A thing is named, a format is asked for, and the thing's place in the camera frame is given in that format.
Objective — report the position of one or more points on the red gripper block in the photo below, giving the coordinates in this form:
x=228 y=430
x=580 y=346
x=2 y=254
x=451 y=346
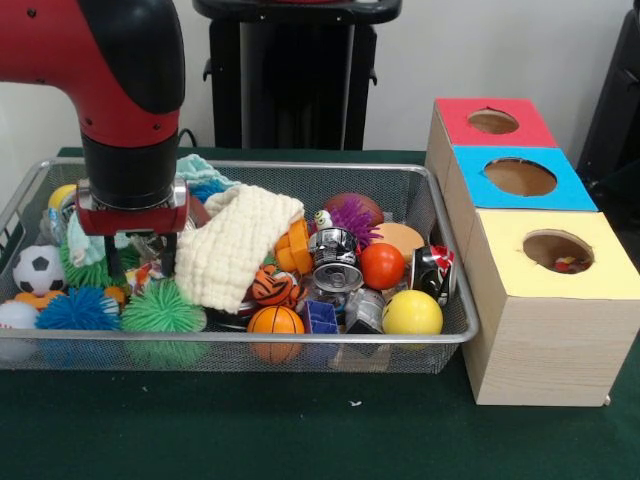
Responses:
x=132 y=220

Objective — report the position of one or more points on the colourful patterned paper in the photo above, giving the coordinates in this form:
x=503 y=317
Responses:
x=142 y=276
x=567 y=264

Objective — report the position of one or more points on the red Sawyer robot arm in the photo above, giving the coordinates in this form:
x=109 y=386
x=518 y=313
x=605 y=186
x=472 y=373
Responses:
x=125 y=75

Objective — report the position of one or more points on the shallow clear mesh bin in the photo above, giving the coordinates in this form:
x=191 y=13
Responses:
x=100 y=360

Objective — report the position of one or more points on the wooden box with three holes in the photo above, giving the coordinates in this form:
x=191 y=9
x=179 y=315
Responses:
x=550 y=350

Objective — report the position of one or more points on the green spiky ball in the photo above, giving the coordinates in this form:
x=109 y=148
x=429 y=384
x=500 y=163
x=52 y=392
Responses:
x=162 y=312

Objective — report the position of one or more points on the blue spiky ball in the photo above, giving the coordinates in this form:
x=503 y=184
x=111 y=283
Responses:
x=75 y=310

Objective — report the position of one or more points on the cream knitted cloth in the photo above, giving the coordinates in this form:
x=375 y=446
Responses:
x=230 y=250

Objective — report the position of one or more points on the black and white soccer ball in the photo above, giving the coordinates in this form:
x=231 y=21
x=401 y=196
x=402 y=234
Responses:
x=39 y=270

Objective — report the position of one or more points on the mint green cloth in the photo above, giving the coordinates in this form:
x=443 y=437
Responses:
x=200 y=167

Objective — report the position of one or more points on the white baseball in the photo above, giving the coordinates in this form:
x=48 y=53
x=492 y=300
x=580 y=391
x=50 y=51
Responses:
x=17 y=316

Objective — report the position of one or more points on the orange mini basketball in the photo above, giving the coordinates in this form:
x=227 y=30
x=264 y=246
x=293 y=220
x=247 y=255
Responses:
x=275 y=320

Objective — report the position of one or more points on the purple spiky ball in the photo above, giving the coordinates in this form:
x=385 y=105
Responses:
x=352 y=217

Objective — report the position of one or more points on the red orange ball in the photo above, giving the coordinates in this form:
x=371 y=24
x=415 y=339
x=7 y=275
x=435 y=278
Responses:
x=382 y=266

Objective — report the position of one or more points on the large yellow ball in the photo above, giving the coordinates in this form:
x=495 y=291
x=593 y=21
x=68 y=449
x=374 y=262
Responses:
x=412 y=312

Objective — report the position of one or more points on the dark green side table cloth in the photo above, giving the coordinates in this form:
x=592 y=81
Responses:
x=625 y=182

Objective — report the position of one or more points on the black upright panel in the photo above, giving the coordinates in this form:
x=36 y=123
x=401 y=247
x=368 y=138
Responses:
x=617 y=100

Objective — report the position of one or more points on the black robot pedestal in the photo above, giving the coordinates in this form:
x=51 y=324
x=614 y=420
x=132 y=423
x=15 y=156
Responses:
x=295 y=100

